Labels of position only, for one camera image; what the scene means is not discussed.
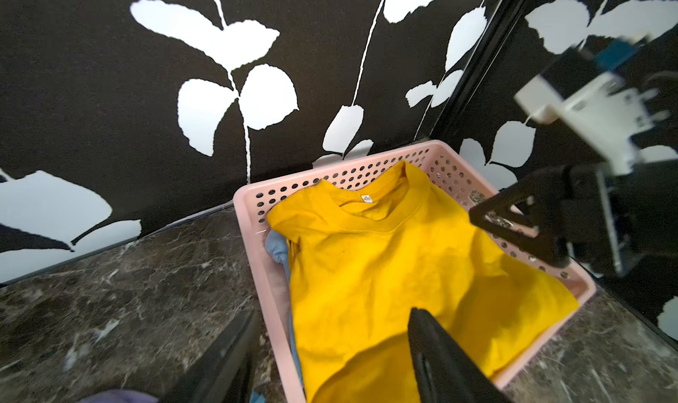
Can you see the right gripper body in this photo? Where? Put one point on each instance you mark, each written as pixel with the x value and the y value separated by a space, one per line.
pixel 612 223

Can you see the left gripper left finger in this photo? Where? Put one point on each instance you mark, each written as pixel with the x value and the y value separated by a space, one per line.
pixel 225 372

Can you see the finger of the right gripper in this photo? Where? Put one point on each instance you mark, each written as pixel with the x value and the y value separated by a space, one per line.
pixel 528 215

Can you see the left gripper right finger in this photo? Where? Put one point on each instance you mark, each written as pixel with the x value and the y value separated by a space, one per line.
pixel 444 373

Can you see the purple Persist t-shirt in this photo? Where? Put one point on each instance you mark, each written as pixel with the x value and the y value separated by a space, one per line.
pixel 119 396

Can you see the light blue butterfly t-shirt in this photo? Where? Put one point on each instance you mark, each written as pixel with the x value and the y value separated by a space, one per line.
pixel 277 247

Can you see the yellow t-shirt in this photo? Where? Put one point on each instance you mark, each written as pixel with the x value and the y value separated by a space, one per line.
pixel 360 261

